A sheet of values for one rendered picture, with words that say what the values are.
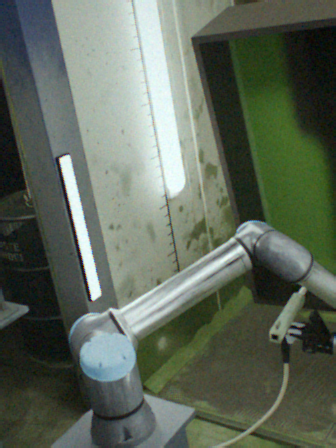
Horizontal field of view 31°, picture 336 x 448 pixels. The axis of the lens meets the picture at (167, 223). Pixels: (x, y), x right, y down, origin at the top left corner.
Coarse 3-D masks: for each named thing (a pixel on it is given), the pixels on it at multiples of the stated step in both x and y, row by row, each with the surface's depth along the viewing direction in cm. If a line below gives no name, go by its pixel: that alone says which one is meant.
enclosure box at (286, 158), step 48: (288, 0) 218; (240, 48) 242; (288, 48) 234; (240, 96) 249; (288, 96) 245; (240, 144) 250; (288, 144) 257; (240, 192) 252; (288, 192) 271; (288, 288) 272
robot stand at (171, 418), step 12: (144, 396) 188; (156, 408) 182; (168, 408) 181; (180, 408) 180; (192, 408) 179; (84, 420) 182; (156, 420) 176; (168, 420) 176; (180, 420) 175; (72, 432) 178; (84, 432) 177; (156, 432) 171; (168, 432) 171; (180, 432) 172; (60, 444) 174; (72, 444) 173; (84, 444) 172; (144, 444) 168; (156, 444) 167; (168, 444) 168; (180, 444) 175
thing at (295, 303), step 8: (304, 288) 253; (296, 296) 246; (288, 304) 241; (296, 304) 241; (288, 312) 236; (296, 312) 239; (280, 320) 230; (288, 320) 231; (272, 328) 227; (280, 328) 226; (288, 328) 232; (272, 336) 226; (280, 336) 224; (288, 344) 237; (288, 352) 239; (288, 360) 241
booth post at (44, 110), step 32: (0, 0) 219; (32, 0) 221; (0, 32) 225; (32, 32) 222; (32, 64) 223; (64, 64) 236; (32, 96) 228; (64, 96) 237; (32, 128) 234; (64, 128) 238; (32, 160) 241; (32, 192) 249; (64, 224) 245; (96, 224) 257; (64, 256) 252; (96, 256) 258; (64, 288) 260; (64, 320) 269
